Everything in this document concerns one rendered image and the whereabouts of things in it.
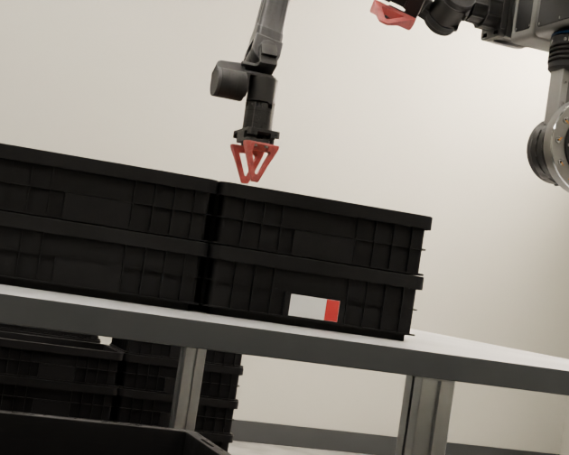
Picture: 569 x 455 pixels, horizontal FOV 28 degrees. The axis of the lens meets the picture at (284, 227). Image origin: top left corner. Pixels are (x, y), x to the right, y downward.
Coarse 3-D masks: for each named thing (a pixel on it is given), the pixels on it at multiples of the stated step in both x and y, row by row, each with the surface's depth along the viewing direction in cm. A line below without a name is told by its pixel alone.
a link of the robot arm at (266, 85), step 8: (248, 72) 216; (256, 72) 219; (248, 80) 216; (256, 80) 217; (264, 80) 216; (272, 80) 217; (248, 88) 218; (256, 88) 217; (264, 88) 216; (272, 88) 217; (248, 96) 218; (256, 96) 216; (264, 96) 216; (272, 96) 217; (272, 104) 217
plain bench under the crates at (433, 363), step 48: (0, 288) 169; (144, 336) 159; (192, 336) 161; (240, 336) 164; (288, 336) 166; (336, 336) 180; (432, 336) 274; (192, 384) 315; (432, 384) 179; (480, 384) 177; (528, 384) 179; (432, 432) 180
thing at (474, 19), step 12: (480, 0) 252; (492, 0) 252; (504, 0) 253; (480, 12) 252; (492, 12) 252; (504, 12) 253; (480, 24) 254; (492, 24) 254; (504, 24) 253; (480, 36) 260; (492, 36) 255
